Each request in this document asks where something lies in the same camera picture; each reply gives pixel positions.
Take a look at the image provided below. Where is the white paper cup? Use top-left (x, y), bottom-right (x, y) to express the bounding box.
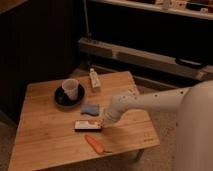
top-left (62, 79), bottom-right (79, 100)

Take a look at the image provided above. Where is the black and white eraser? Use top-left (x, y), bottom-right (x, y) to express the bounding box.
top-left (74, 120), bottom-right (102, 131)

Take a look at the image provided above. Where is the orange carrot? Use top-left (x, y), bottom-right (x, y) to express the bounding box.
top-left (84, 135), bottom-right (106, 155)

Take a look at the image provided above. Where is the black handle on shelf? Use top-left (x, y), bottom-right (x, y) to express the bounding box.
top-left (175, 58), bottom-right (207, 69)

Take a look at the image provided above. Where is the low wooden bench ledge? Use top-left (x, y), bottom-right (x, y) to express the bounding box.
top-left (78, 38), bottom-right (213, 81)

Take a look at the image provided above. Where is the blue sponge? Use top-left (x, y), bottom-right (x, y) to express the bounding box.
top-left (81, 104), bottom-right (99, 116)

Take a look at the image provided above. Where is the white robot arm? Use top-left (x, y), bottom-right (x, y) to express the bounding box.
top-left (102, 80), bottom-right (213, 171)

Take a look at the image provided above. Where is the vertical metal pole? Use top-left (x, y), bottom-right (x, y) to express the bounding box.
top-left (83, 0), bottom-right (91, 40)

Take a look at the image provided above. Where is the wooden table leg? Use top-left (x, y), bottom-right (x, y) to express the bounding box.
top-left (134, 149), bottom-right (144, 162)

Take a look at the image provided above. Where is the white tube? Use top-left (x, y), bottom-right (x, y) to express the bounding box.
top-left (89, 68), bottom-right (101, 88)

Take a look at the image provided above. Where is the long wall shelf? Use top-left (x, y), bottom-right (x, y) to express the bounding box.
top-left (91, 0), bottom-right (213, 20)

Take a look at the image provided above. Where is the black round plate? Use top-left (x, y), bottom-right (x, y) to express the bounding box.
top-left (54, 84), bottom-right (85, 107)

